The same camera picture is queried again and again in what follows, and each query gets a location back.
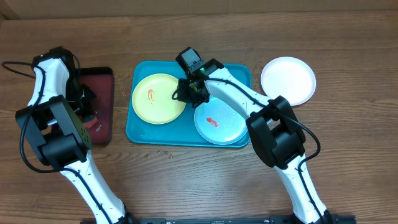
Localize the green and orange sponge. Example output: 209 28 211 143
79 115 98 129

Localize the light blue plate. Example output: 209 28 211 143
193 96 249 148

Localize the yellow-green plate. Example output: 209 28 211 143
131 73 186 124

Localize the white plate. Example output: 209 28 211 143
261 57 317 106

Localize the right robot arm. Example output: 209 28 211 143
172 47 333 223

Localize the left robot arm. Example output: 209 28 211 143
15 47 134 223

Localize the black red-lined water tray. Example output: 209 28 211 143
79 67 114 145

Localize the teal plastic serving tray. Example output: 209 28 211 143
125 60 252 149

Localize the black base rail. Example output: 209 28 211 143
80 214 357 224

